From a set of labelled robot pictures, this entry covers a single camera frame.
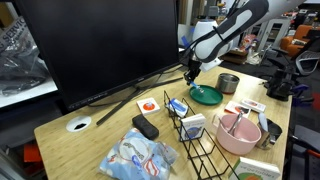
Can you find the blue handled spoon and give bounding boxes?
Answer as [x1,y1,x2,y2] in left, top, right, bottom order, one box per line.
[189,81,206,95]

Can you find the grey white cabinet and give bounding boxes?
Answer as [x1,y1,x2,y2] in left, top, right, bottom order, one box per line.
[247,16,291,55]

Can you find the black monitor stand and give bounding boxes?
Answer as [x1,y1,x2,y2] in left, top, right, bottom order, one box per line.
[95,76,185,127]

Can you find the pink bowl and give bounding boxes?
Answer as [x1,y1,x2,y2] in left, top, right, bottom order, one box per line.
[215,113,263,156]

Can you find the wooden crate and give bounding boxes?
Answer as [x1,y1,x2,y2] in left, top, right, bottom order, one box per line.
[223,48,250,66]

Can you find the blue white plastic bag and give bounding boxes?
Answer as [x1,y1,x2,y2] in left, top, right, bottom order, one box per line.
[97,127,180,180]

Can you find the black mesh office chair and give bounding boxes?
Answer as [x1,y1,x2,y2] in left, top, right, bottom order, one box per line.
[265,27,320,78]

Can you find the black wire rack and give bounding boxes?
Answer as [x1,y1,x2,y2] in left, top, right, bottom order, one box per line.
[162,90,241,180]

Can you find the small blue white box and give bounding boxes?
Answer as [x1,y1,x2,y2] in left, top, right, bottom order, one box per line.
[166,97,190,119]

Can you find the slim steel spoon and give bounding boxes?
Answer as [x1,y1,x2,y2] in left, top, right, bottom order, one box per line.
[211,114,231,134]

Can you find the stainless steel cup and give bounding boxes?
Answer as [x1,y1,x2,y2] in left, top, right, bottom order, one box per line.
[215,72,241,95]

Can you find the black plastic bag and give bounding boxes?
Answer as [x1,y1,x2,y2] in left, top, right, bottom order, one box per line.
[0,42,52,98]

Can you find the pale blue utensil handle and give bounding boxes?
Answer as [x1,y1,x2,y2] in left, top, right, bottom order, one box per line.
[258,112,269,133]

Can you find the white box with orange border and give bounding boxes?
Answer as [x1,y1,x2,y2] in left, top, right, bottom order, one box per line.
[223,100,252,119]

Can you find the large black computer monitor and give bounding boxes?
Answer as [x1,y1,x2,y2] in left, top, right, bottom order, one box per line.
[14,0,181,111]

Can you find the shiny steel pitcher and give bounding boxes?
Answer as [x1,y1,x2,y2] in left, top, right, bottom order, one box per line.
[255,117,283,150]

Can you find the black rectangular eraser block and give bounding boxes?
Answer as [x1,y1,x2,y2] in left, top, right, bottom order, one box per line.
[131,113,160,141]

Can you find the green white carton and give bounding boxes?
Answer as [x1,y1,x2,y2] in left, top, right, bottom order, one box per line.
[227,156,282,180]

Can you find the white round cable grommet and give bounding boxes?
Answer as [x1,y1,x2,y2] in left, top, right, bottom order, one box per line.
[65,115,92,133]

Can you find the white box with blue print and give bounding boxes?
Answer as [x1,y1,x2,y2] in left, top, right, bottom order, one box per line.
[179,113,207,143]

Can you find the orange sofa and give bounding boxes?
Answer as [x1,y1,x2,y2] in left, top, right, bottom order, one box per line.
[279,23,316,58]

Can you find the black table clamp mount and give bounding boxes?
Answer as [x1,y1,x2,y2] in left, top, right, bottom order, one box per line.
[265,67,295,102]

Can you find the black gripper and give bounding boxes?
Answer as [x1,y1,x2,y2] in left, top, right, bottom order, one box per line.
[183,55,203,87]

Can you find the green plate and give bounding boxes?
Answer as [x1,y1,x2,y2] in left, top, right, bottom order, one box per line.
[188,84,224,107]

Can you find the white flat card box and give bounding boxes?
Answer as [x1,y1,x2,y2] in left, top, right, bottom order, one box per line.
[240,98,267,114]

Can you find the white card with orange circle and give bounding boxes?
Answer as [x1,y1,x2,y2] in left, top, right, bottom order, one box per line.
[136,97,161,116]

